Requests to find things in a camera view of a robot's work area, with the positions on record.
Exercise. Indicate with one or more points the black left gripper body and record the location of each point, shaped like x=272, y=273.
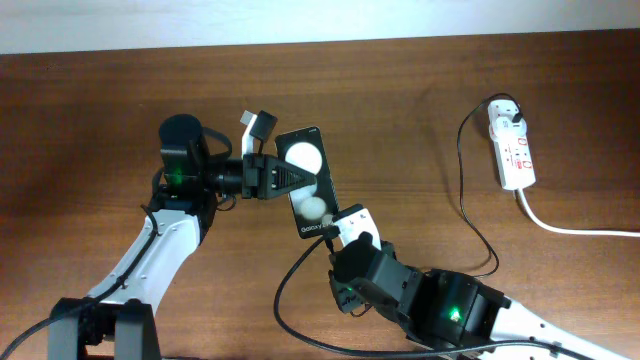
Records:
x=241, y=174

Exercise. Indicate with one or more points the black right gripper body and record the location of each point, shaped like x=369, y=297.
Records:
x=350, y=297

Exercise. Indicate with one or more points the black Galaxy smartphone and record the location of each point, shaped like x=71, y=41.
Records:
x=314, y=201

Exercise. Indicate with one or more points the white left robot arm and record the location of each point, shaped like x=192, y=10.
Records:
x=198, y=171

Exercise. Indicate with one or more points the white USB charger adapter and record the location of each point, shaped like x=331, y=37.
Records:
x=505, y=120

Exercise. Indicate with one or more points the white surge protector power strip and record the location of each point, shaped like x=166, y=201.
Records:
x=514, y=160

